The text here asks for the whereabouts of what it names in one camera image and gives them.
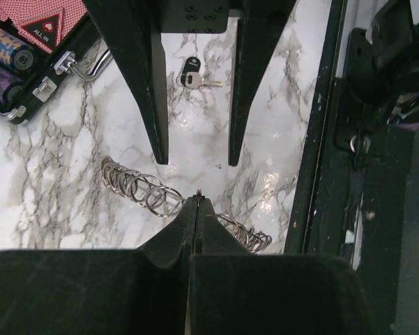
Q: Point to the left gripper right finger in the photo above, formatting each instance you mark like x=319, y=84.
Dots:
x=235, y=292

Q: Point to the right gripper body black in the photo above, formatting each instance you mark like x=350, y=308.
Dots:
x=194, y=16

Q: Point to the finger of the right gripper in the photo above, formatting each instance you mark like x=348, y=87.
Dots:
x=259, y=28
x=132, y=34

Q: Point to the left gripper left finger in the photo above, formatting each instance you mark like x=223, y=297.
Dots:
x=101, y=291

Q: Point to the black white tag key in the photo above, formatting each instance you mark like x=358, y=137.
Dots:
x=191, y=78

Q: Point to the metal keyring disc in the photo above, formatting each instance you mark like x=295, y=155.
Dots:
x=148, y=192

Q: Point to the red playing cards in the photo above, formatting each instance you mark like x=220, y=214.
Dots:
x=44, y=23

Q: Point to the black poker chip case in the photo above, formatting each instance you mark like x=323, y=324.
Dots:
x=52, y=69

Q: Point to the black mounting rail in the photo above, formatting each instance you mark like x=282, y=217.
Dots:
x=358, y=188

